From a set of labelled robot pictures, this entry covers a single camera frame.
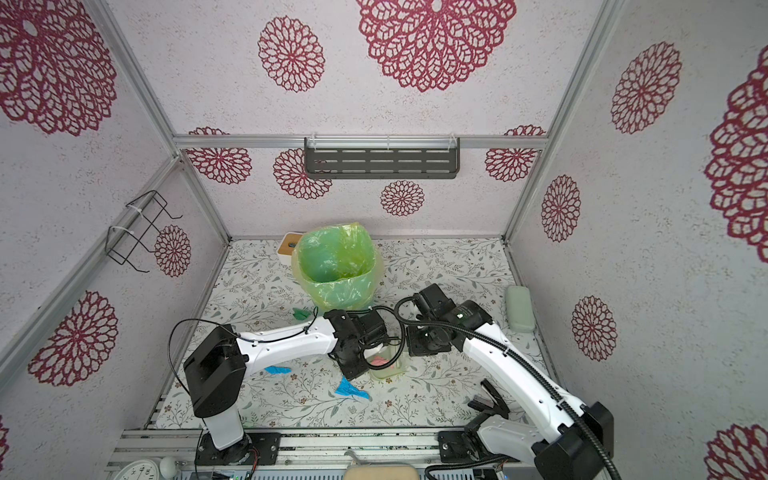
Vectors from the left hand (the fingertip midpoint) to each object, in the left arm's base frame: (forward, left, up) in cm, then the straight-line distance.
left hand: (351, 372), depth 82 cm
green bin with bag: (+32, +6, +6) cm, 33 cm away
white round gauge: (-22, +46, +1) cm, 51 cm away
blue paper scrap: (-3, +2, -4) cm, 5 cm away
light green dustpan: (-4, -12, +18) cm, 22 cm away
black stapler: (-8, -39, -3) cm, 40 cm away
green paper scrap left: (+20, +18, -3) cm, 27 cm away
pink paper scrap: (-3, -8, +15) cm, 17 cm away
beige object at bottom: (-23, -8, +1) cm, 24 cm away
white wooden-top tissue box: (+48, +27, 0) cm, 55 cm away
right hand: (+3, -15, +12) cm, 20 cm away
